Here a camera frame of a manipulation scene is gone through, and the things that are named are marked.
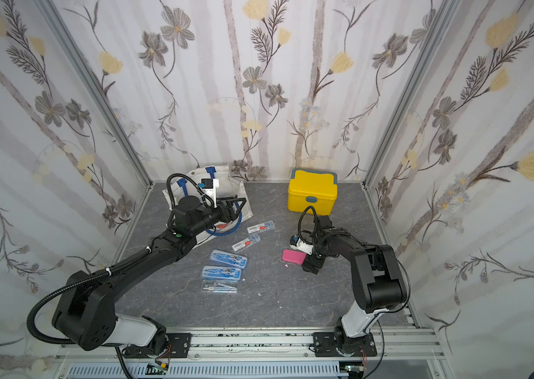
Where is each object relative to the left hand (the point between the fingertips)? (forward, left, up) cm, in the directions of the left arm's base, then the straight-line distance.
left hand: (241, 198), depth 77 cm
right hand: (-7, -27, -27) cm, 39 cm away
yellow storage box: (+19, -27, -16) cm, 37 cm away
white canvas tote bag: (+16, +8, -14) cm, 23 cm away
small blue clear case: (+6, -5, -26) cm, 28 cm away
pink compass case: (-9, -19, -26) cm, 33 cm away
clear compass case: (-20, +10, -28) cm, 36 cm away
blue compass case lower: (-15, +14, -27) cm, 34 cm away
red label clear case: (-3, +2, -26) cm, 27 cm away
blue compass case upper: (-9, +8, -27) cm, 30 cm away
